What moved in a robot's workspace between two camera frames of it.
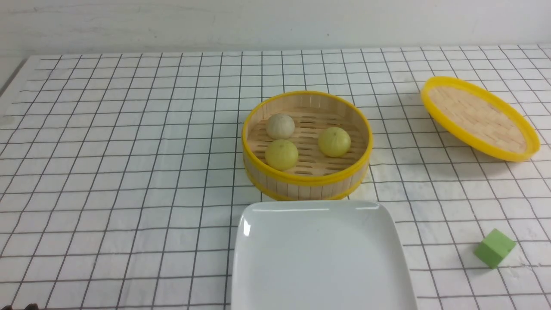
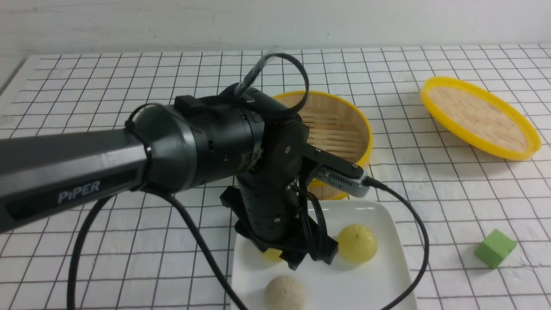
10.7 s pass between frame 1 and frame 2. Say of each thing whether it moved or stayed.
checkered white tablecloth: stayed
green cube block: stayed
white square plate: stayed
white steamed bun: moved
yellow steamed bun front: moved
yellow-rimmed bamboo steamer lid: stayed
